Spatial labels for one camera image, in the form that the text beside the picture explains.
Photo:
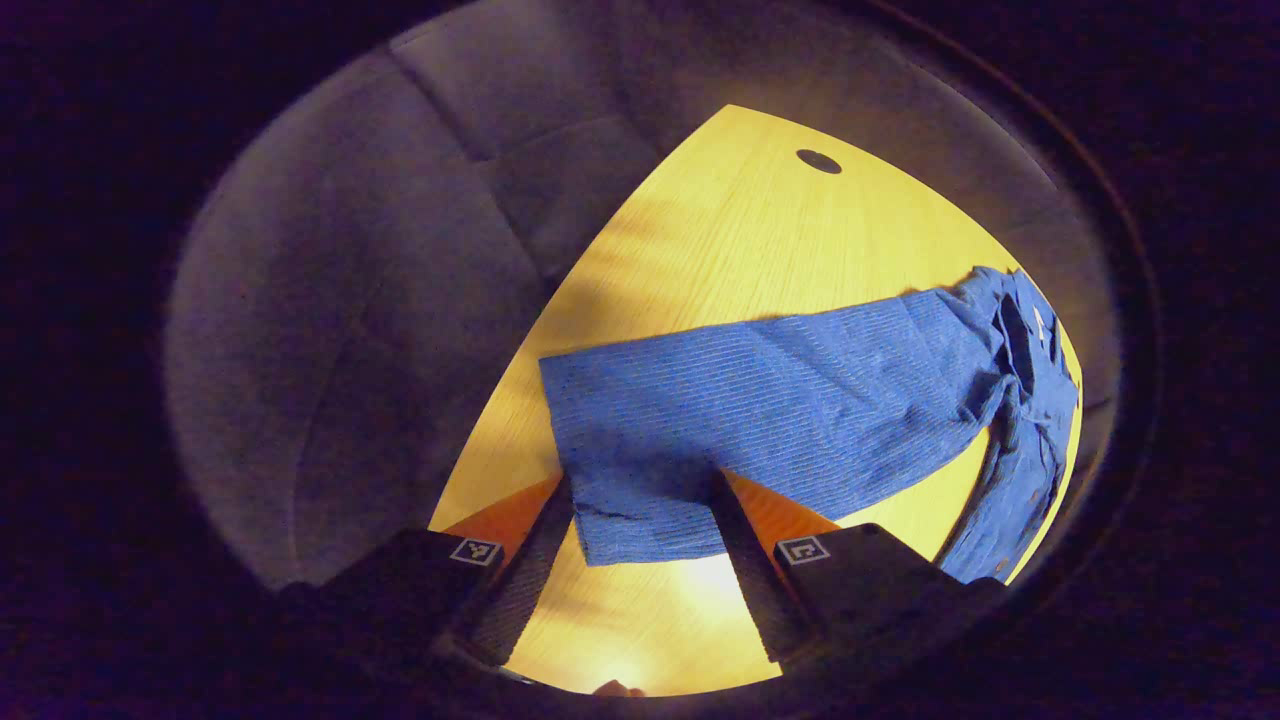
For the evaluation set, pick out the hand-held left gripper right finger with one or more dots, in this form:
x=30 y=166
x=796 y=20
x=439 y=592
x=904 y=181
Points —
x=750 y=580

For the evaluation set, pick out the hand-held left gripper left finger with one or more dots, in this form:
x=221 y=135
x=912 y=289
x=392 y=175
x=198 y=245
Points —
x=525 y=590

